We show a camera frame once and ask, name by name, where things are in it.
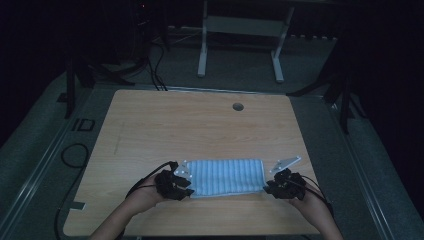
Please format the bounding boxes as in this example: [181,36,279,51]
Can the blue striped towel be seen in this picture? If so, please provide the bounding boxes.
[186,158,267,199]

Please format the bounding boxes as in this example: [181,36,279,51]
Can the person's right hand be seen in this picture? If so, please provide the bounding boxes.
[287,190,330,222]

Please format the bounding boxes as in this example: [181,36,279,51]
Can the black metal stand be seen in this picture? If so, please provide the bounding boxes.
[63,54,136,120]
[285,64,368,135]

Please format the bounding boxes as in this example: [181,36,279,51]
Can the person's left hand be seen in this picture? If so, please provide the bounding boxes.
[127,174,168,210]

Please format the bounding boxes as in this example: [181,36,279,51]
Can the black cable loop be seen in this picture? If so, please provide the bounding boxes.
[53,143,91,240]

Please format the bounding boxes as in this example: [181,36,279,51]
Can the white desk frame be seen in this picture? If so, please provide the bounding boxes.
[197,0,296,84]

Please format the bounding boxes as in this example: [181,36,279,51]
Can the metal floor rail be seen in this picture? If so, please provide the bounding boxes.
[0,87,96,236]
[324,96,406,240]

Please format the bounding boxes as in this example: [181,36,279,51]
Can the black hanging cables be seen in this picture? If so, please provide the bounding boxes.
[145,41,169,92]

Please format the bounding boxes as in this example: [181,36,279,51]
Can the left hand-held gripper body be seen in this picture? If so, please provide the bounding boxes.
[154,160,194,202]

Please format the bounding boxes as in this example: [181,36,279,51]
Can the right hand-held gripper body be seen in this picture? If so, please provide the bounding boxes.
[268,155,308,201]

